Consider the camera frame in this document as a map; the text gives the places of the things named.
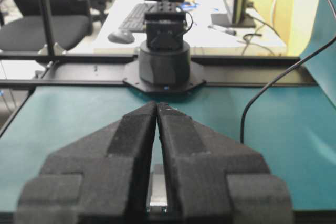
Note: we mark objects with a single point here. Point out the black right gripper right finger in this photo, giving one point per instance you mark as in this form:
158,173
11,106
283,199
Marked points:
211,178

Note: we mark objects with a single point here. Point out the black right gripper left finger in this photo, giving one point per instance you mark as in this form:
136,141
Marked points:
100,178

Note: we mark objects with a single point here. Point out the teal table mat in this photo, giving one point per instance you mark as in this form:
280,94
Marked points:
293,127

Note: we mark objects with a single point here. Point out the grey computer mouse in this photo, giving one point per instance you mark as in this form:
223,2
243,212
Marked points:
121,37

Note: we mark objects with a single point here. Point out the black computer keyboard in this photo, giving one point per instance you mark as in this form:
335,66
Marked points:
134,22

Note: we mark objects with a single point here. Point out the computer monitor on desk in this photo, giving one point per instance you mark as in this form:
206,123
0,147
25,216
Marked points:
233,16

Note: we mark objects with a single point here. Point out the black office chair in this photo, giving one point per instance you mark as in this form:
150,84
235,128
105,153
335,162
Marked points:
49,22

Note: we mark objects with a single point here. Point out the black aluminium frame rail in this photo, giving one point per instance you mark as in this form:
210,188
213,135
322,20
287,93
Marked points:
103,74

